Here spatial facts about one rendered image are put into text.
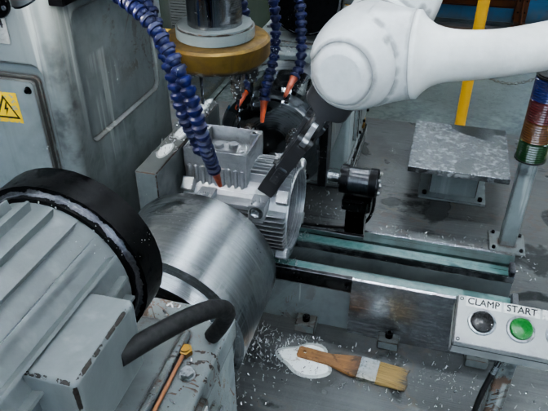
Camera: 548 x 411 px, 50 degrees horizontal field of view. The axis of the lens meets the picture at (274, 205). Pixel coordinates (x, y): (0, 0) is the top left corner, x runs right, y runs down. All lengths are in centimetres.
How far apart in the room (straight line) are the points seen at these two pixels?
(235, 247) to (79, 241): 34
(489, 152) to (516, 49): 90
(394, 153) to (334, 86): 113
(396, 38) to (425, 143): 94
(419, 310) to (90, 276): 72
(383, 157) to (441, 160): 27
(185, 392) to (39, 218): 23
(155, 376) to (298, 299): 58
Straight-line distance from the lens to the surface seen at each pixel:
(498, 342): 86
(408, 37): 68
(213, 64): 94
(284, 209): 104
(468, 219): 154
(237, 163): 104
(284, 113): 126
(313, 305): 116
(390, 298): 110
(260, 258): 87
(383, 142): 184
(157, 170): 100
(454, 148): 159
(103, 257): 54
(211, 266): 79
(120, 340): 49
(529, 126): 131
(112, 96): 110
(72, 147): 101
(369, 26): 67
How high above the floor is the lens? 164
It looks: 34 degrees down
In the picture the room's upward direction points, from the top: straight up
